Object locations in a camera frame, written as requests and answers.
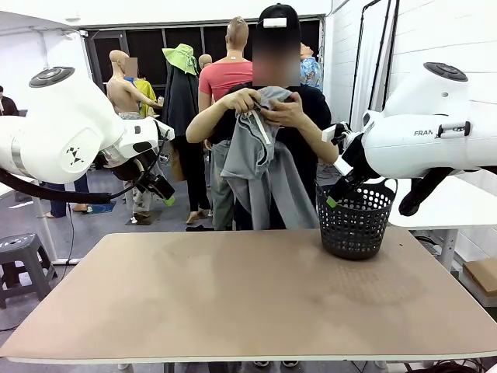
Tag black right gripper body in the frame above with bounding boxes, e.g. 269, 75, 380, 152
338, 131, 377, 183

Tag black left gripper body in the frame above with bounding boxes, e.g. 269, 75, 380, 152
134, 173, 176, 200

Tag grey training pants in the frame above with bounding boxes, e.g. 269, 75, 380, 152
220, 85, 320, 230

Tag person's left forearm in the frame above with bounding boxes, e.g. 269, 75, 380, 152
294, 112, 339, 164

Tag person's right forearm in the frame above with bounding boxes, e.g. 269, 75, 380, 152
185, 99, 230, 144

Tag person's left hand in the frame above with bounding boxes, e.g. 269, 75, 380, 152
265, 91, 303, 128

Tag person's right hand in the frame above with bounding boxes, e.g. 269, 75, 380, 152
222, 88, 261, 116

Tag black plastic laundry basket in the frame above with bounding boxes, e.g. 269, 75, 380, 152
315, 177, 399, 260

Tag person in black shirt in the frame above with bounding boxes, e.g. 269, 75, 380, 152
185, 2, 339, 231

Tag black coat mannequin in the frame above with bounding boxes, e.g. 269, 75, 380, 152
162, 64, 213, 225

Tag person in yellow shirt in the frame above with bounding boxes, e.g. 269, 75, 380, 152
126, 57, 164, 117

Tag floral-shirted mannequin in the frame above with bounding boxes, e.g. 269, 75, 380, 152
299, 43, 324, 92

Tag white side table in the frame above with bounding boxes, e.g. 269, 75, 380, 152
333, 162, 497, 273

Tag bare-chested mannequin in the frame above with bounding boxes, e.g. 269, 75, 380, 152
106, 49, 162, 226

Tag black backdrop stand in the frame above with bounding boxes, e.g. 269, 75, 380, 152
349, 0, 401, 121

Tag red-shirted mannequin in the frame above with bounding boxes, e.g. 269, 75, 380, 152
197, 16, 255, 230

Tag green sun hat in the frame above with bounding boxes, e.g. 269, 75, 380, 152
162, 43, 200, 77

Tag grey plastic stool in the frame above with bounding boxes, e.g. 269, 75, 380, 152
0, 232, 58, 310

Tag flat cardboard box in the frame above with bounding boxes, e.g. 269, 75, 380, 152
461, 258, 497, 298

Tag seated person dark clothes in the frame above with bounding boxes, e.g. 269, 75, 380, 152
0, 85, 20, 117

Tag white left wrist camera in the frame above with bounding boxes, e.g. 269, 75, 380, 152
154, 120, 176, 138

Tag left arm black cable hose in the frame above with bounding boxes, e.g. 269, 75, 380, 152
0, 127, 174, 206

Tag black floor cables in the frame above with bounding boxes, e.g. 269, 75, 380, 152
401, 357, 497, 373

